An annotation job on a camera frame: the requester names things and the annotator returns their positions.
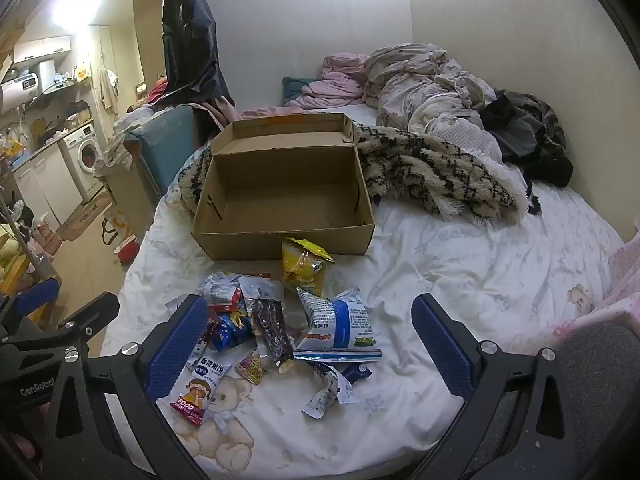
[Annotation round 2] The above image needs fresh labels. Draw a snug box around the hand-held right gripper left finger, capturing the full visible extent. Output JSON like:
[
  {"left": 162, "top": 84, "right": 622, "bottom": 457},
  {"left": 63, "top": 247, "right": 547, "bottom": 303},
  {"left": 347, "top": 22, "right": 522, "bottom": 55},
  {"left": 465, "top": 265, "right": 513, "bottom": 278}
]
[{"left": 42, "top": 294, "right": 211, "bottom": 480}]

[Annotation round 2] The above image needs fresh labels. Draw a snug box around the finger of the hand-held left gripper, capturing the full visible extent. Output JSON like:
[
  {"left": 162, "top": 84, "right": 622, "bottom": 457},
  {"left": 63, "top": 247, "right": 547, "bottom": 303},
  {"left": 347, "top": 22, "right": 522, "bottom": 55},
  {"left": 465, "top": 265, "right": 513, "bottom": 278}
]
[
  {"left": 0, "top": 292, "right": 121, "bottom": 356},
  {"left": 0, "top": 277, "right": 61, "bottom": 332}
]

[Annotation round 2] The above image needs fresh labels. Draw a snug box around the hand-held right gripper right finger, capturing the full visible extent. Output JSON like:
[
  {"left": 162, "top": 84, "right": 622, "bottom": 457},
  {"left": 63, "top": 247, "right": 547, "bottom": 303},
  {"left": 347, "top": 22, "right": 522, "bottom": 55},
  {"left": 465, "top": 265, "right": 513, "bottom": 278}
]
[{"left": 411, "top": 294, "right": 621, "bottom": 480}]

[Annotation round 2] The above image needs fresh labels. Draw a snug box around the white cartoon rice cake packet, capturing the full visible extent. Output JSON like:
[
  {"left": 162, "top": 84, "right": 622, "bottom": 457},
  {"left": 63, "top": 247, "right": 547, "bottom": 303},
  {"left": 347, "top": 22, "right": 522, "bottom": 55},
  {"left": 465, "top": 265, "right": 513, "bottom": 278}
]
[{"left": 170, "top": 345, "right": 233, "bottom": 428}]

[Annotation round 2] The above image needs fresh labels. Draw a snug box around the silver red-edged snack packet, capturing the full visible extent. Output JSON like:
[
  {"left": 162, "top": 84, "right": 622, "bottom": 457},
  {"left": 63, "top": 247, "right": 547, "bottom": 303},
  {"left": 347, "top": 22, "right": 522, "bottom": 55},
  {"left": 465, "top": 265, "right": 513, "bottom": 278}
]
[{"left": 197, "top": 271, "right": 246, "bottom": 311}]

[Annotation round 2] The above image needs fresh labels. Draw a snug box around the dark brown snack bar packet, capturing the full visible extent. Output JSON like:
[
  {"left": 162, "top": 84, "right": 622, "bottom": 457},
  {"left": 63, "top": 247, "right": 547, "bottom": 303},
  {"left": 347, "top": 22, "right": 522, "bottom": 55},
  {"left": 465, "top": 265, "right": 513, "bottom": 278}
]
[{"left": 250, "top": 297, "right": 296, "bottom": 373}]

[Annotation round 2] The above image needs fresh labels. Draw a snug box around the blue and white snack bag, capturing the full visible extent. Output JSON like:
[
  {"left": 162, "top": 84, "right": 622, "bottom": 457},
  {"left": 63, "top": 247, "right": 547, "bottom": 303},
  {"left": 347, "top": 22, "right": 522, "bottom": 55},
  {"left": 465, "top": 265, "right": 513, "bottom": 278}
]
[{"left": 294, "top": 285, "right": 383, "bottom": 362}]

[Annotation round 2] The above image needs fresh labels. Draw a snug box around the small white blue snack packet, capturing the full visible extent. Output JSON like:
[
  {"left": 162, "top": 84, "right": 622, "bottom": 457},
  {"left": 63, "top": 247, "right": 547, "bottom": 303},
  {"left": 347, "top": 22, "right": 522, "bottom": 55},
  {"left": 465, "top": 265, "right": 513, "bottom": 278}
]
[{"left": 301, "top": 362, "right": 371, "bottom": 420}]

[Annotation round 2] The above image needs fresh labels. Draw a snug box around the yellow snack packet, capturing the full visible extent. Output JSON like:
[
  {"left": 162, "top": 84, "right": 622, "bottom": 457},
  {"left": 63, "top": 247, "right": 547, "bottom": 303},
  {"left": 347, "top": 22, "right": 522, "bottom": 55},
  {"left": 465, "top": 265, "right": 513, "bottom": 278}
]
[{"left": 281, "top": 236, "right": 335, "bottom": 298}]

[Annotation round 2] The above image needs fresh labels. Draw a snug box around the brown cardboard box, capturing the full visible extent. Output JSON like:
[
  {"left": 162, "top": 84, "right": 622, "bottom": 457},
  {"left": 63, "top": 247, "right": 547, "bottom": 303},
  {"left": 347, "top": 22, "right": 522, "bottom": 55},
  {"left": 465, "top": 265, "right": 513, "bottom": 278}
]
[{"left": 191, "top": 112, "right": 376, "bottom": 262}]

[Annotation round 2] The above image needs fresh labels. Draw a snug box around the colourful printed snack packet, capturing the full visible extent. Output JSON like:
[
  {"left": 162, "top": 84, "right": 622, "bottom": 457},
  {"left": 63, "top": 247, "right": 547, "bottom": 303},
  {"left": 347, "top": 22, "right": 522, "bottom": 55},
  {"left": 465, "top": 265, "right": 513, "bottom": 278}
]
[{"left": 235, "top": 350, "right": 271, "bottom": 386}]

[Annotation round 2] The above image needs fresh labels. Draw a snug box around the red box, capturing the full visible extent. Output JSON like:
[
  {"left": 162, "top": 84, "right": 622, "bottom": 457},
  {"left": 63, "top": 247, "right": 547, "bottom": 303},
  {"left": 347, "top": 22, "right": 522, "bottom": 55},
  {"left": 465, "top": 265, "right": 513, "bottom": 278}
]
[{"left": 116, "top": 235, "right": 141, "bottom": 263}]

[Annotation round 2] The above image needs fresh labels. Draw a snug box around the white bear print bedsheet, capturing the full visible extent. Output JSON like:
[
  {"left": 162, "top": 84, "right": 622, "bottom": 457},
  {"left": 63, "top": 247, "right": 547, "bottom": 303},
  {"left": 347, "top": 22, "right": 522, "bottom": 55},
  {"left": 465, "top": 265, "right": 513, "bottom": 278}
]
[{"left": 100, "top": 105, "right": 631, "bottom": 480}]

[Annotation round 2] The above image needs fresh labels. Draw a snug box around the brown floor rug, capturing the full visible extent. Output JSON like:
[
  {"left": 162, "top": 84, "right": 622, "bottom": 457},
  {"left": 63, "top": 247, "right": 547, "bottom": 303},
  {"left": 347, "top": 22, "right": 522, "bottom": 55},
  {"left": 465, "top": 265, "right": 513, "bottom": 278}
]
[{"left": 57, "top": 187, "right": 113, "bottom": 241}]

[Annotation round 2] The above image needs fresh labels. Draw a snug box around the white shopping bag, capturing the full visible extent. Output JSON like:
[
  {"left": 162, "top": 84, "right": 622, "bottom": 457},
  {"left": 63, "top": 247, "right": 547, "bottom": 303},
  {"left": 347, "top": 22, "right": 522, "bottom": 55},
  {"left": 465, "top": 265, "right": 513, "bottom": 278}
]
[{"left": 101, "top": 207, "right": 128, "bottom": 247}]

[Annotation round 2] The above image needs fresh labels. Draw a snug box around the plain white snack packet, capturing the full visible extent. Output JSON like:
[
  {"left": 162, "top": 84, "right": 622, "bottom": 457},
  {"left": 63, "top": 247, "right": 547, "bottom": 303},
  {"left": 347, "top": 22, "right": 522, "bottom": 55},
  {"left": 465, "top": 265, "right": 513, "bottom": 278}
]
[{"left": 239, "top": 275, "right": 285, "bottom": 311}]

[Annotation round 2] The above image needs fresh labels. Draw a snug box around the white floor cabinet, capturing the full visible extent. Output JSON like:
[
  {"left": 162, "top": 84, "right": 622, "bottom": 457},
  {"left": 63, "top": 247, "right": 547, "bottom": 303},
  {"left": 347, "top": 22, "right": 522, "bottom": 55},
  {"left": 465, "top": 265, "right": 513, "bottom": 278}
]
[{"left": 12, "top": 147, "right": 81, "bottom": 226}]

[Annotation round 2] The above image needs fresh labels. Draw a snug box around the beige bedside cabinet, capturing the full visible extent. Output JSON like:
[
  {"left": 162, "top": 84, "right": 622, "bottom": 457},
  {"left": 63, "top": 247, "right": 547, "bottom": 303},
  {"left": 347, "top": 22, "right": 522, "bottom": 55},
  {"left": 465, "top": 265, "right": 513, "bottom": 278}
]
[{"left": 102, "top": 157, "right": 156, "bottom": 241}]

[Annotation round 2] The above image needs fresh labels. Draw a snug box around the white washing machine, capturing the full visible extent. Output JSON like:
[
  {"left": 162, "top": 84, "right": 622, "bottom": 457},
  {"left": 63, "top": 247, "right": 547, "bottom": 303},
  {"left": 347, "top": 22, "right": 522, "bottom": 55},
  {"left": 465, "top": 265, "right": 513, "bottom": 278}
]
[{"left": 57, "top": 122, "right": 106, "bottom": 203}]

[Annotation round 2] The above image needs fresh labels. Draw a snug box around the person's right leg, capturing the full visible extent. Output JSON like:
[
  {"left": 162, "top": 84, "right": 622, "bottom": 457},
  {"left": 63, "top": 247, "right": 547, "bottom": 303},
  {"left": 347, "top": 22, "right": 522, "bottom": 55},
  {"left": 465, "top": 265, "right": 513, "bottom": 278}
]
[{"left": 555, "top": 321, "right": 640, "bottom": 480}]

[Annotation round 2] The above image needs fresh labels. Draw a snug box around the cream and black furry blanket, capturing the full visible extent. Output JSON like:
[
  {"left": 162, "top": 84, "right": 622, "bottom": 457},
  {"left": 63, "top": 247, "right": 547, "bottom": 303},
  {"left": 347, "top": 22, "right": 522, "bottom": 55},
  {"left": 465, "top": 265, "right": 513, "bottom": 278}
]
[{"left": 177, "top": 120, "right": 531, "bottom": 221}]

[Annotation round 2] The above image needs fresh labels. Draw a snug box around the pink frilly blanket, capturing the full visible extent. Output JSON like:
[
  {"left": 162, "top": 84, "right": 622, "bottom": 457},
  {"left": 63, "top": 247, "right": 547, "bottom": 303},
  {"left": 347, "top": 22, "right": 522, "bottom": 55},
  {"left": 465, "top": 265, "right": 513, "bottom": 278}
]
[{"left": 545, "top": 237, "right": 640, "bottom": 356}]

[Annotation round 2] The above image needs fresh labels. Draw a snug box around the white water heater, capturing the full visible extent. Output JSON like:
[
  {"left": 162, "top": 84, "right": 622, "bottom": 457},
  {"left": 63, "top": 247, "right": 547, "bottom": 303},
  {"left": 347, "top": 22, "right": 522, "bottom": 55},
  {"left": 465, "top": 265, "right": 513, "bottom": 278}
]
[{"left": 0, "top": 72, "right": 42, "bottom": 113}]

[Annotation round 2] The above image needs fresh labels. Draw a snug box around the hanging white towel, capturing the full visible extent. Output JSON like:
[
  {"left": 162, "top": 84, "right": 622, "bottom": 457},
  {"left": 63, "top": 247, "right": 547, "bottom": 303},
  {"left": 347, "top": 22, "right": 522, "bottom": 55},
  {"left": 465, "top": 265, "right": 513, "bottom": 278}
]
[{"left": 97, "top": 67, "right": 121, "bottom": 111}]

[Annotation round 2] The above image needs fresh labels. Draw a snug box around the dark clothes pile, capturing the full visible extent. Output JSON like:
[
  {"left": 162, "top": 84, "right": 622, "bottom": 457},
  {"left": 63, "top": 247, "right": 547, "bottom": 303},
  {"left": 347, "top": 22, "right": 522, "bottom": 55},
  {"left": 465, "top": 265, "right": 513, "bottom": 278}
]
[{"left": 480, "top": 89, "right": 575, "bottom": 188}]

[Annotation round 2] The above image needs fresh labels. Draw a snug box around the floral quilt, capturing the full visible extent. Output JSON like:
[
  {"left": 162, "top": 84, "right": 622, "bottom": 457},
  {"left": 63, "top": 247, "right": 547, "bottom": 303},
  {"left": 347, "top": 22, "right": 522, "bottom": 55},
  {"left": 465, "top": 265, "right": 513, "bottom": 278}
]
[{"left": 362, "top": 44, "right": 503, "bottom": 161}]

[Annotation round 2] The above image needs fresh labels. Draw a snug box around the teal pillow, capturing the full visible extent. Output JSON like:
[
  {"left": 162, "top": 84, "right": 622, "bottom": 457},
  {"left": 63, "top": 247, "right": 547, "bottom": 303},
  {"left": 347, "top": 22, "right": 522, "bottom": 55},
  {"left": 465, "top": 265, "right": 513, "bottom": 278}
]
[{"left": 282, "top": 76, "right": 321, "bottom": 106}]

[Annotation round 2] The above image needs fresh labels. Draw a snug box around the black plastic sheet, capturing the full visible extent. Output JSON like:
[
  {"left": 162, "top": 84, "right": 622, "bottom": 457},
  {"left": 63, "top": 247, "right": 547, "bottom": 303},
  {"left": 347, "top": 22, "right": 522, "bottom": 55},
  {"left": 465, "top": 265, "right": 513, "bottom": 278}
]
[{"left": 161, "top": 0, "right": 236, "bottom": 108}]

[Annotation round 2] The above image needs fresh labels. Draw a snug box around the white wall cabinet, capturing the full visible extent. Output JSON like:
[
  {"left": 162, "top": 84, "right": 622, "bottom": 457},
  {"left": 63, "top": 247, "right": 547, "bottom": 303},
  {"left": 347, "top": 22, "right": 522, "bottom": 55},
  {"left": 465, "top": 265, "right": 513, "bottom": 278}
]
[{"left": 12, "top": 35, "right": 72, "bottom": 64}]

